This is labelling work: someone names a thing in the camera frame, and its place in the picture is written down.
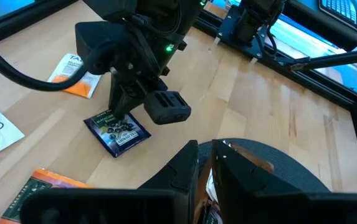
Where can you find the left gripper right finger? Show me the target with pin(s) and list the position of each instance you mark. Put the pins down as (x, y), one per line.
(253, 202)

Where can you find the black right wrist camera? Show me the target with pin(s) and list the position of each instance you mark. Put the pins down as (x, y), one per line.
(165, 109)

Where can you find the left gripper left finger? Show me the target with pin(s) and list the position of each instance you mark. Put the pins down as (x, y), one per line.
(165, 205)

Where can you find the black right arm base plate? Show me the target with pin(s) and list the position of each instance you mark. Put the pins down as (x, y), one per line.
(228, 34)

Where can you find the dark grey desk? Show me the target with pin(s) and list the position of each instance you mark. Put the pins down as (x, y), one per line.
(306, 18)

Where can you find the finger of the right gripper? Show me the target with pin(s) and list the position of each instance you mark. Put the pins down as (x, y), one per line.
(134, 98)
(116, 99)

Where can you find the black keyboard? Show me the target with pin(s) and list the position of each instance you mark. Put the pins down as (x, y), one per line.
(343, 9)

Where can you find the round dark woven placemat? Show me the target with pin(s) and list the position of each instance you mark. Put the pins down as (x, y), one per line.
(290, 174)

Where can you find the red strawberry tea bag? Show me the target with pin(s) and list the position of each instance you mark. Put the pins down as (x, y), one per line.
(47, 182)

